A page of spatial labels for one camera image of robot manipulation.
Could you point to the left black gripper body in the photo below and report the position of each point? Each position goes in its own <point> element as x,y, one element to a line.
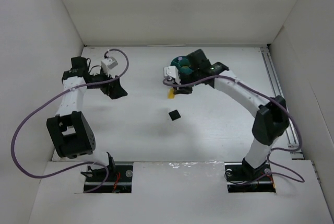
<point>111,88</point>

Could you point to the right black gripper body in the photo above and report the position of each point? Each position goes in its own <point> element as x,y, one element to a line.
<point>183,88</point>

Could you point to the black lego plate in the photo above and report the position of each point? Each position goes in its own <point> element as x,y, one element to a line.
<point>174,115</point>

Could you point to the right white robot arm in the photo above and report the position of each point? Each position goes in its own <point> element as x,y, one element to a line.
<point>270,120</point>

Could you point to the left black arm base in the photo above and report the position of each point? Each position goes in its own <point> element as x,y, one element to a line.
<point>119,180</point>

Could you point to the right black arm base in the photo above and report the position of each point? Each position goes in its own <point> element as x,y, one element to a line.
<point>239,180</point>

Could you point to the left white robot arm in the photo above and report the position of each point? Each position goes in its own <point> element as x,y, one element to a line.
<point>69,130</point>

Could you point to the teal round divided container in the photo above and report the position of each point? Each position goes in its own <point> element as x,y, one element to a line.
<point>184,63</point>

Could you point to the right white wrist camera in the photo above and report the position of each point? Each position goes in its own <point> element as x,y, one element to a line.
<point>172,74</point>

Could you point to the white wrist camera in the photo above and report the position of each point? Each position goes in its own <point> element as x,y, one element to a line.
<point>108,64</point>
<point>172,74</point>

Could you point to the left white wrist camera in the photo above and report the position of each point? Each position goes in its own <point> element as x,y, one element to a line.
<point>108,64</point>

